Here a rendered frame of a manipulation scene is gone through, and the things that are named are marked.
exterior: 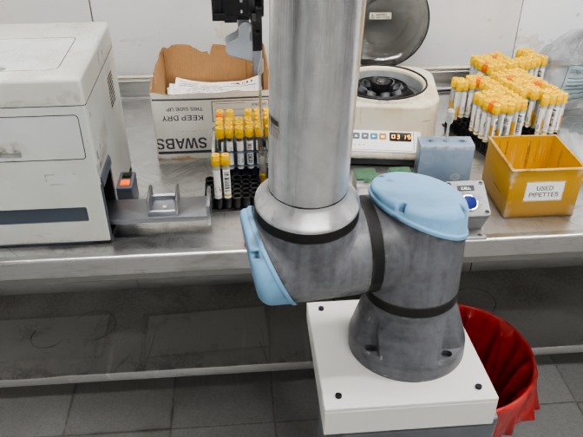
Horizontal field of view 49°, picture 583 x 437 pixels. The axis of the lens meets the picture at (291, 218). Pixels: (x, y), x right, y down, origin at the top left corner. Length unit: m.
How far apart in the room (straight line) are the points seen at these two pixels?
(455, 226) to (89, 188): 0.61
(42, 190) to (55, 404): 1.11
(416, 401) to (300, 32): 0.45
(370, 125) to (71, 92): 0.62
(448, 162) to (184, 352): 0.90
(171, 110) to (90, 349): 0.78
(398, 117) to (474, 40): 0.46
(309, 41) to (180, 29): 1.08
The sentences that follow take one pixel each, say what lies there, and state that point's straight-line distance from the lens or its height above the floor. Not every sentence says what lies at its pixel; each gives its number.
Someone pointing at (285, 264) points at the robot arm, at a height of 1.10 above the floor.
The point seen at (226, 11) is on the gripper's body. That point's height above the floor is 1.23.
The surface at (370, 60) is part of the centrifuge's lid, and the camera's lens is 1.58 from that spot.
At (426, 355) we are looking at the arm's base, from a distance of 0.81.
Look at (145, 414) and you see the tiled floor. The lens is 2.02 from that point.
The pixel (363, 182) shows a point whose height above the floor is 0.93.
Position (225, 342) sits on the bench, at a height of 0.27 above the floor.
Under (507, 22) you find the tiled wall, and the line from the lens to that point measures 1.76.
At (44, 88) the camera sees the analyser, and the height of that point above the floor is 1.16.
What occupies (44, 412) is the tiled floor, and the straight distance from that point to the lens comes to 2.10.
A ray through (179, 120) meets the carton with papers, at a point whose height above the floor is 0.96.
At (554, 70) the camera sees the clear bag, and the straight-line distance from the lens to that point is 1.69.
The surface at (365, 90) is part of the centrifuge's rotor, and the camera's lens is 1.43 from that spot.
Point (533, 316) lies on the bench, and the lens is 1.98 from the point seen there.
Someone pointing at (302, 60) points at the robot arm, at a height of 1.33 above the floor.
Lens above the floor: 1.53
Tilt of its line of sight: 34 degrees down
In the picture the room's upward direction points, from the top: straight up
